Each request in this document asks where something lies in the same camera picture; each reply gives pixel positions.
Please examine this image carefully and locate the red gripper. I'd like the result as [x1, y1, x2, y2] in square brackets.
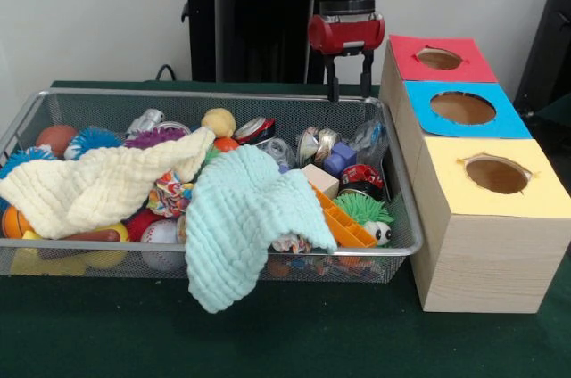
[307, 12, 387, 103]

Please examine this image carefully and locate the clear plastic bottle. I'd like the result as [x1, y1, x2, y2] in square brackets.
[349, 120, 389, 168]

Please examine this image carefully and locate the mint waffle cloth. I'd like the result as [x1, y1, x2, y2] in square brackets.
[185, 144, 339, 315]

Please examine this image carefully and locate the wooden three-hole box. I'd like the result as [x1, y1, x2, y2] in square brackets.
[378, 33, 571, 315]

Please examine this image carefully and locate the plain wooden block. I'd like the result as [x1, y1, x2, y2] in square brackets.
[301, 162, 341, 200]

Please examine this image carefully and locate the green spiky toy with eyes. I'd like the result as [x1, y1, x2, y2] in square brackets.
[333, 193, 396, 248]

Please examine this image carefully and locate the orange plastic grid toy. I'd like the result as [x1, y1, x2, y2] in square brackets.
[311, 184, 378, 249]

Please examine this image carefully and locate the black upright panel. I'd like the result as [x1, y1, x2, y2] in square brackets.
[512, 0, 571, 105]

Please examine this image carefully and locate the purple spiky ball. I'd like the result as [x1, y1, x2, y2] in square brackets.
[124, 127, 191, 150]

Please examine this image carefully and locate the dark green table cloth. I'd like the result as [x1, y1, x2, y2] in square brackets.
[531, 93, 571, 138]
[0, 78, 571, 378]

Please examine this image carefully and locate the white baseball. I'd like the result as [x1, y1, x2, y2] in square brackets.
[140, 218, 182, 272]

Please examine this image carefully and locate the blue spiky ball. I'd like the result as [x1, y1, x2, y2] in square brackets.
[66, 127, 124, 161]

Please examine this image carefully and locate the cream waffle cloth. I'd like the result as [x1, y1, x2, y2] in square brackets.
[0, 126, 217, 240]

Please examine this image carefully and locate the reddish brown ball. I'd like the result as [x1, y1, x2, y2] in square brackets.
[34, 125, 78, 160]

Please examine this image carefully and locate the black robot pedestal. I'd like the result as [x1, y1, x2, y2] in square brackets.
[171, 0, 331, 84]

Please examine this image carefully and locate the black looped cable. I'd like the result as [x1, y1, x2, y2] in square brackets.
[155, 64, 179, 82]

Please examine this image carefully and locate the shallow wire mesh bin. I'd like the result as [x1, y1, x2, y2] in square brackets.
[0, 87, 424, 284]

